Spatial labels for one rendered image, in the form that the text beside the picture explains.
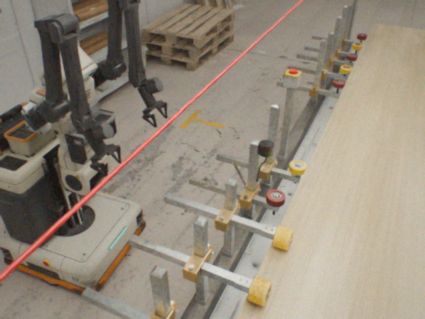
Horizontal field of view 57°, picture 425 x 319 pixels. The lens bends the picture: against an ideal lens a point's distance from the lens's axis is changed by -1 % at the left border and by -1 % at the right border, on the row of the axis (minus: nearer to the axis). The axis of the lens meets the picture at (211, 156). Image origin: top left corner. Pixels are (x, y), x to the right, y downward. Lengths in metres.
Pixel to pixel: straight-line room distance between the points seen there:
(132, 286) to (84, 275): 0.34
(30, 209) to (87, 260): 0.42
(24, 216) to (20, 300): 0.58
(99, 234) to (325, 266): 1.43
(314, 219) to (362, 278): 0.30
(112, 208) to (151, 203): 0.49
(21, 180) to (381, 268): 1.68
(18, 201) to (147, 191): 1.16
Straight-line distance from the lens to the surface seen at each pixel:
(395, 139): 2.25
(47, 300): 2.62
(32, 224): 2.36
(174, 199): 1.59
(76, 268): 2.35
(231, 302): 1.69
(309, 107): 2.82
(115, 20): 1.90
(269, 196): 1.70
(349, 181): 1.87
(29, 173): 2.21
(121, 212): 2.58
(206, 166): 3.34
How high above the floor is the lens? 2.03
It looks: 36 degrees down
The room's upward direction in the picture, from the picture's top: straight up
